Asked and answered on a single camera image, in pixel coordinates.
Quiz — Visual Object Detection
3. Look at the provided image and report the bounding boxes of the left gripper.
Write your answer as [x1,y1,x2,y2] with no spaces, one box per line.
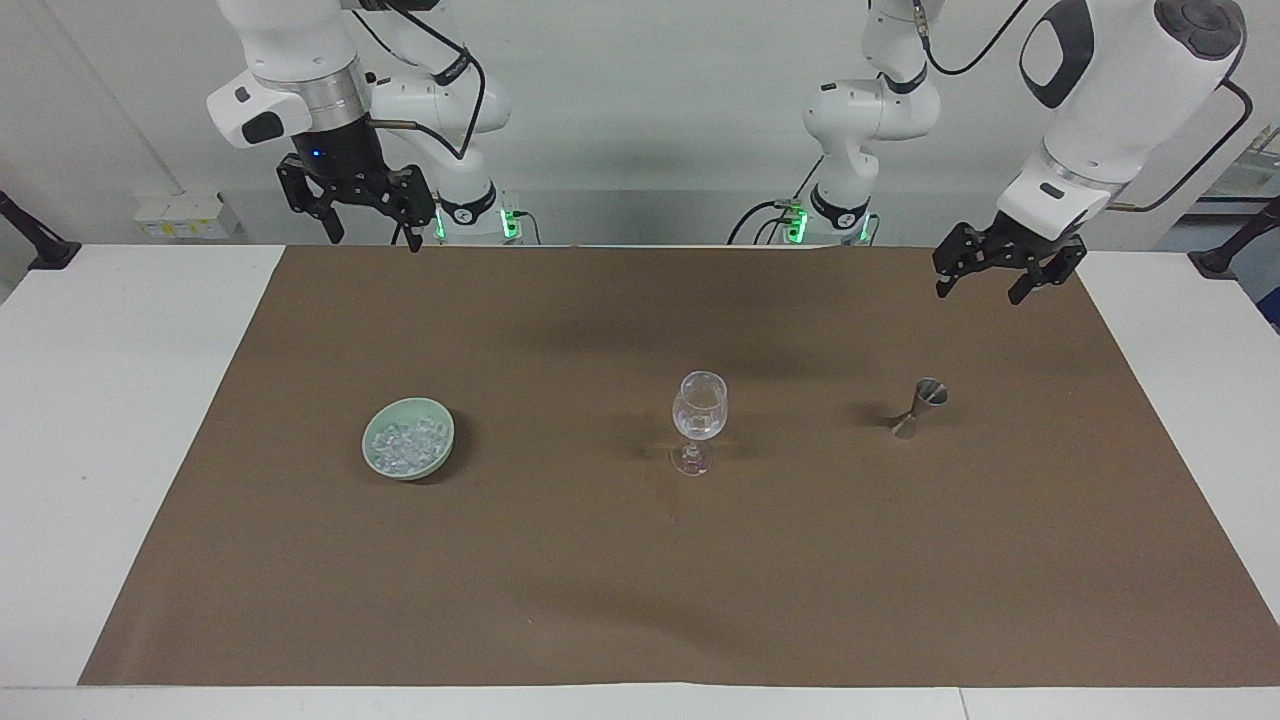
[932,211,1089,306]

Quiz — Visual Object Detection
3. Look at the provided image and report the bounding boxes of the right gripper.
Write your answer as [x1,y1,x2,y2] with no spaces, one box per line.
[276,117,439,254]

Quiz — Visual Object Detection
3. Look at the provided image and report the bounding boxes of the clear ice cubes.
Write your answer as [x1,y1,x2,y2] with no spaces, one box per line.
[368,417,448,469]

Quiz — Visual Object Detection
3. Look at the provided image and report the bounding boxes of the clear wine glass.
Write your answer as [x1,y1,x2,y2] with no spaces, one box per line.
[669,370,730,478]

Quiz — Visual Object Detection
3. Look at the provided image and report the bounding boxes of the steel jigger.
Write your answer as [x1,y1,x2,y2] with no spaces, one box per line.
[888,377,950,441]

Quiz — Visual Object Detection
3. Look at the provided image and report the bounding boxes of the black stand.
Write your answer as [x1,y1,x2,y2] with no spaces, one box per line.
[0,189,83,272]
[1187,195,1280,280]

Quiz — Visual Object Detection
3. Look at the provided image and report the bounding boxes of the green ceramic bowl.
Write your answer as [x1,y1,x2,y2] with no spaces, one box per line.
[361,397,457,483]

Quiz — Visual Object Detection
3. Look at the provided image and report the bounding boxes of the black cable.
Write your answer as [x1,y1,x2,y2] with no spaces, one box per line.
[726,158,823,247]
[911,0,1032,78]
[1105,78,1255,214]
[345,0,489,162]

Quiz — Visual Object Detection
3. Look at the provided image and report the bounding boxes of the white wall socket box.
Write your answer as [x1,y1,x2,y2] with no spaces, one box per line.
[133,193,242,242]

